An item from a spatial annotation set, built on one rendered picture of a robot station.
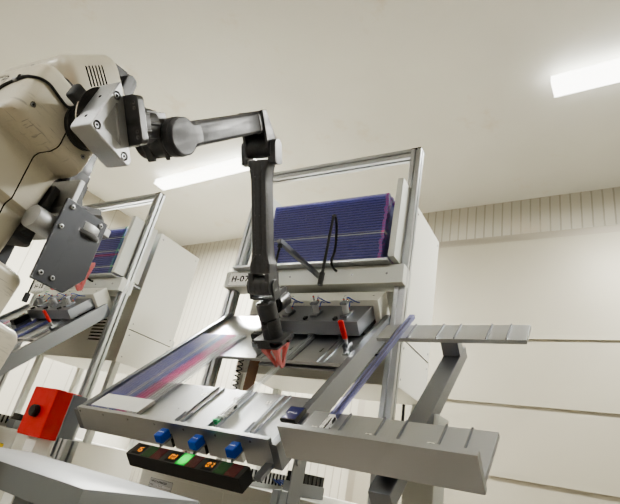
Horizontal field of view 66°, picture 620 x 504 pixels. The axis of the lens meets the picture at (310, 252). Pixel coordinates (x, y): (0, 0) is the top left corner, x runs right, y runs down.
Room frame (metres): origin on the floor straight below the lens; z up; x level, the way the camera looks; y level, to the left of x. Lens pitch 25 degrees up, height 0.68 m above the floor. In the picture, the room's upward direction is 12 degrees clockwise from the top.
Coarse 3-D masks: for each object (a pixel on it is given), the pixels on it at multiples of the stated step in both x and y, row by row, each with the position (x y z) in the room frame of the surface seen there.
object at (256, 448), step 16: (80, 416) 1.47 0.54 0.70; (96, 416) 1.43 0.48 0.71; (112, 416) 1.38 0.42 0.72; (128, 416) 1.34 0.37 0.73; (144, 416) 1.31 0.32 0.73; (112, 432) 1.42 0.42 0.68; (128, 432) 1.38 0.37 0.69; (144, 432) 1.33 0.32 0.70; (176, 432) 1.26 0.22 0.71; (192, 432) 1.22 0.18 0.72; (208, 432) 1.19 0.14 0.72; (224, 432) 1.15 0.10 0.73; (240, 432) 1.14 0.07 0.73; (208, 448) 1.22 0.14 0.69; (224, 448) 1.19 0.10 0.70; (256, 448) 1.12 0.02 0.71; (256, 464) 1.15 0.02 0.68
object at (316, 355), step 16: (240, 320) 1.83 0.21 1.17; (256, 320) 1.79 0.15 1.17; (304, 336) 1.56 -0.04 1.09; (320, 336) 1.53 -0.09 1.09; (336, 336) 1.50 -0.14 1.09; (352, 336) 1.47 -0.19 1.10; (240, 352) 1.57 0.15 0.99; (256, 352) 1.54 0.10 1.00; (272, 352) 1.51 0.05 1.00; (288, 352) 1.48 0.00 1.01; (304, 352) 1.45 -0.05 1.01; (320, 352) 1.43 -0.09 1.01; (336, 352) 1.40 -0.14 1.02; (304, 368) 1.47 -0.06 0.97; (320, 368) 1.44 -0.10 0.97; (336, 368) 1.41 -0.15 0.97
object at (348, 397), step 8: (408, 320) 1.13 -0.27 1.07; (400, 328) 1.11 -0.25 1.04; (392, 336) 1.09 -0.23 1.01; (400, 336) 1.09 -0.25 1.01; (392, 344) 1.06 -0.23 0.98; (384, 352) 1.04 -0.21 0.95; (376, 360) 1.02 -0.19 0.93; (368, 368) 1.01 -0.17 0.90; (360, 376) 0.99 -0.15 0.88; (368, 376) 0.99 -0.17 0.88; (360, 384) 0.97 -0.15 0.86; (352, 392) 0.95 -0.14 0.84; (344, 400) 0.94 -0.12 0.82; (336, 408) 0.93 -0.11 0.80; (344, 408) 0.93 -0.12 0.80; (336, 416) 0.92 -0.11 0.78
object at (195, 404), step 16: (160, 400) 1.42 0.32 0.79; (176, 400) 1.39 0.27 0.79; (192, 400) 1.37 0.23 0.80; (208, 400) 1.34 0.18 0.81; (224, 400) 1.33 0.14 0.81; (256, 400) 1.28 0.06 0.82; (272, 400) 1.26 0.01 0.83; (288, 400) 1.24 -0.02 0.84; (304, 400) 1.23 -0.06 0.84; (160, 416) 1.34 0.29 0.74; (176, 416) 1.32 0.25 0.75; (192, 416) 1.30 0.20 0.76; (208, 416) 1.28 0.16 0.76; (240, 416) 1.24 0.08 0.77; (256, 416) 1.22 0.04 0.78; (272, 416) 1.20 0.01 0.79; (256, 432) 1.16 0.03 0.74; (272, 432) 1.15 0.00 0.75
